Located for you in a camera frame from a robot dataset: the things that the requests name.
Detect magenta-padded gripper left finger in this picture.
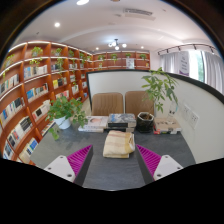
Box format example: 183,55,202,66
43,143,94,187

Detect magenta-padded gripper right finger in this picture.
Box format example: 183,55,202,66
134,143,184,186

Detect cream and tan striped towel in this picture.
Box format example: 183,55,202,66
102,129,136,159

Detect small stack of books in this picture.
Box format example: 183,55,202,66
153,116,183,135

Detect ivy plant in white pot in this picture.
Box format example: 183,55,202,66
45,96,88,141

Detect large white book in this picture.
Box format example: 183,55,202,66
77,124,105,133
84,115,109,129

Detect small tree in black pot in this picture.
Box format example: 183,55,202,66
136,67,179,134

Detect large dark grey book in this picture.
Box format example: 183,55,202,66
105,125,136,133
107,113,137,129

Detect tan padded chair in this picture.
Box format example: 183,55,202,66
124,90,155,118
90,92,125,117

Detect white dark-framed partition screen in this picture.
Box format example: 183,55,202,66
87,69,224,164

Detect orange wooden bookshelf unit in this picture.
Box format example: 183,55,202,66
0,40,151,166

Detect white sheer curtains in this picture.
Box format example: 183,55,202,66
159,49,224,94

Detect multi-bulb ceiling lamp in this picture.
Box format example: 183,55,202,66
107,38,128,51

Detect recessed ceiling spot lights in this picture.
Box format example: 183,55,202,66
53,0,146,51

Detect white wall socket plate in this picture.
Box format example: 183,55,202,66
182,103,192,122
189,111,200,129

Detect ceiling track light rail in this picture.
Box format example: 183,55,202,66
157,43,216,56

